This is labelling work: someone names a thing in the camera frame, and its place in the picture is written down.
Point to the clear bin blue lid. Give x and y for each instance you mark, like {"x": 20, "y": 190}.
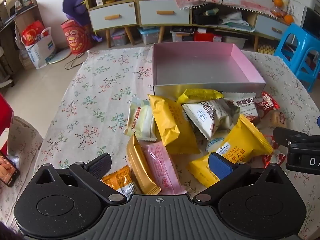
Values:
{"x": 149, "y": 36}

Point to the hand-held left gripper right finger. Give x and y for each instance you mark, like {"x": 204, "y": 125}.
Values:
{"x": 221, "y": 166}

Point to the small beige snack packet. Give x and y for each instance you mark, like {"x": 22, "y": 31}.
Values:
{"x": 278, "y": 118}

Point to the wooden bookshelf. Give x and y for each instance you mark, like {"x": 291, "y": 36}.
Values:
{"x": 25, "y": 17}

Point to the yellow snack packet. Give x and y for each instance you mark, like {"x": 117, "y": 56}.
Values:
{"x": 242, "y": 145}
{"x": 200, "y": 95}

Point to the white nut snack packet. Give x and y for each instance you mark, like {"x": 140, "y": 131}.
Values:
{"x": 246, "y": 106}
{"x": 207, "y": 116}

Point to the pile of papers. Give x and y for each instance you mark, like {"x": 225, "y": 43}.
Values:
{"x": 235, "y": 21}

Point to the glass jar of oranges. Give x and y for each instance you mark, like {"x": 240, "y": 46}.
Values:
{"x": 277, "y": 12}

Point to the white blue snack packet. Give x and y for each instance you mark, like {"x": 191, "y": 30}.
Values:
{"x": 215, "y": 143}

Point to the black flat device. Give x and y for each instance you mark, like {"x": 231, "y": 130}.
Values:
{"x": 182, "y": 30}

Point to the white shopping bag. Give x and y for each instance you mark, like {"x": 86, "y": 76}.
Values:
{"x": 41, "y": 52}

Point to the gold snack packet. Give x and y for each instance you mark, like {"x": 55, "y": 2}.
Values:
{"x": 140, "y": 167}

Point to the blue plastic stool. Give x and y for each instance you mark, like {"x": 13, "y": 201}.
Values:
{"x": 300, "y": 37}

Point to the white round base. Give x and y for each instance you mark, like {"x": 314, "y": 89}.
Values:
{"x": 60, "y": 56}

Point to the purple plush toy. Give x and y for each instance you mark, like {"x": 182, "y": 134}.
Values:
{"x": 75, "y": 7}

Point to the white storage bin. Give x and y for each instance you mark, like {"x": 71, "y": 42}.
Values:
{"x": 177, "y": 38}

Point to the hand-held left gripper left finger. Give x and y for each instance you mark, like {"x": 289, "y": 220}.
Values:
{"x": 100, "y": 166}

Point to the red plastic bag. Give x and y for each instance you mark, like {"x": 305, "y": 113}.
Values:
{"x": 32, "y": 33}

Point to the white printed box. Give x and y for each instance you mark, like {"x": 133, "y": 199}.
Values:
{"x": 296, "y": 12}

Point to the long orange-yellow snack packet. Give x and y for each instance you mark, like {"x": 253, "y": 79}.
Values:
{"x": 172, "y": 127}

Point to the low wooden cabinet blue drawer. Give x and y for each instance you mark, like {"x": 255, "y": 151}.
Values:
{"x": 271, "y": 26}

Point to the small orange snack packet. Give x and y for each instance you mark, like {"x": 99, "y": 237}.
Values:
{"x": 118, "y": 180}

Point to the wide clear storage bin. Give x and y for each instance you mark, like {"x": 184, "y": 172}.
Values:
{"x": 233, "y": 42}

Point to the black case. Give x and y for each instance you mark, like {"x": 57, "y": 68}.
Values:
{"x": 206, "y": 17}

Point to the wooden cabinet white drawer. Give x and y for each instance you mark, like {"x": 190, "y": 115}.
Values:
{"x": 162, "y": 13}

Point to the pink cardboard box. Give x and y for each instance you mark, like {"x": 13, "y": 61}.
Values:
{"x": 200, "y": 65}

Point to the orange fruit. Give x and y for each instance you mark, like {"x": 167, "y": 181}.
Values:
{"x": 289, "y": 19}
{"x": 277, "y": 1}

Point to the yellow egg tray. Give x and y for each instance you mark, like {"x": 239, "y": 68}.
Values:
{"x": 266, "y": 49}

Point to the red patterned bag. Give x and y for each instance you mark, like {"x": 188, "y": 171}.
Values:
{"x": 76, "y": 37}

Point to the red chair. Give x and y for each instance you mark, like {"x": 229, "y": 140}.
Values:
{"x": 5, "y": 112}

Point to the black appliance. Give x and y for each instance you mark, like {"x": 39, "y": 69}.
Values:
{"x": 312, "y": 22}

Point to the floral tablecloth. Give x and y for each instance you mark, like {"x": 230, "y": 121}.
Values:
{"x": 100, "y": 92}

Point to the pink snack packet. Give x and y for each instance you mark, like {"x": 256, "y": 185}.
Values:
{"x": 162, "y": 170}

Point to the green white snack packet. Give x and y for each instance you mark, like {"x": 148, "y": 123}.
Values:
{"x": 141, "y": 120}

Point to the pink cherry-print cloth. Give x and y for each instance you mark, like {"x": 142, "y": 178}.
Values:
{"x": 237, "y": 1}

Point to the red box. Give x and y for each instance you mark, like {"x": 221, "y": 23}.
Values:
{"x": 206, "y": 37}

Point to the black phone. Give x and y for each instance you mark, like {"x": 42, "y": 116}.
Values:
{"x": 8, "y": 168}

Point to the red white snack packet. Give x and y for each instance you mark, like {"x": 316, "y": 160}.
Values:
{"x": 273, "y": 155}

